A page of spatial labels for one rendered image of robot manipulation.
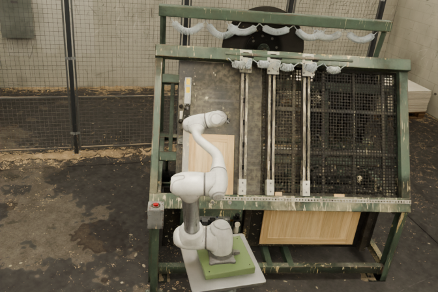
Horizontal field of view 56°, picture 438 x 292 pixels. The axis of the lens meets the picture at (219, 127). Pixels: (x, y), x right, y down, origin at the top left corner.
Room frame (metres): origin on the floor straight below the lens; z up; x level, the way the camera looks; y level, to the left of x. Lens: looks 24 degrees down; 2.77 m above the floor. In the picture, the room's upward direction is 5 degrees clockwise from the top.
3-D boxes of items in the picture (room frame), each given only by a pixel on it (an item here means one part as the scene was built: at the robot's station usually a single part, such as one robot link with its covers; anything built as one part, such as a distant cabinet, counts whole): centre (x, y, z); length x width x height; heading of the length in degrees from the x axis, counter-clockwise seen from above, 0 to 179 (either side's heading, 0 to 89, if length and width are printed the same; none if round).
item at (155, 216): (2.54, 0.41, 0.84); 0.12 x 0.12 x 0.18; 7
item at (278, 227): (3.10, -0.91, 0.53); 0.90 x 0.02 x 0.55; 97
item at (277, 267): (3.52, -0.51, 0.41); 2.20 x 1.38 x 0.83; 97
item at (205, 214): (2.66, -0.01, 0.69); 0.50 x 0.14 x 0.24; 97
